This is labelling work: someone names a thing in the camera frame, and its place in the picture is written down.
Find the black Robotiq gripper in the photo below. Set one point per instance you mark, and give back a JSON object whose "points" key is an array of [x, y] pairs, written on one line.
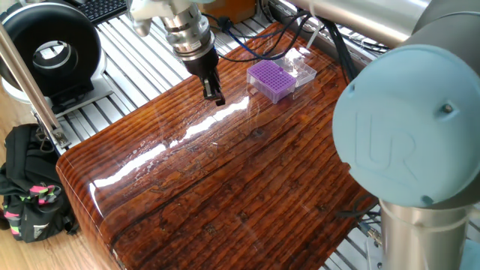
{"points": [[202, 63]]}

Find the silver grey UR5 robot arm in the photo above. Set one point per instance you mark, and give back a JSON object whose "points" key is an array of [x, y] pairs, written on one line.
{"points": [[405, 131]]}

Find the purple pipette tip holder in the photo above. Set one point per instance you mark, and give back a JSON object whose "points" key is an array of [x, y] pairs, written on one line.
{"points": [[270, 77]]}

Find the brown cardboard box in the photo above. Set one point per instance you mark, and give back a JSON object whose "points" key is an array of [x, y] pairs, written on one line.
{"points": [[225, 9]]}

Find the black keyboard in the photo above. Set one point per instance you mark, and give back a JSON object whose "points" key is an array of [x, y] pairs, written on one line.
{"points": [[101, 9]]}

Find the aluminium frame post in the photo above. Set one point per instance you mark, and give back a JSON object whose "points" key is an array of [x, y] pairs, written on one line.
{"points": [[35, 99]]}

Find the silver robot mount plate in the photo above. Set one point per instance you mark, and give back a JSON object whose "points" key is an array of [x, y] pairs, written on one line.
{"points": [[373, 255]]}

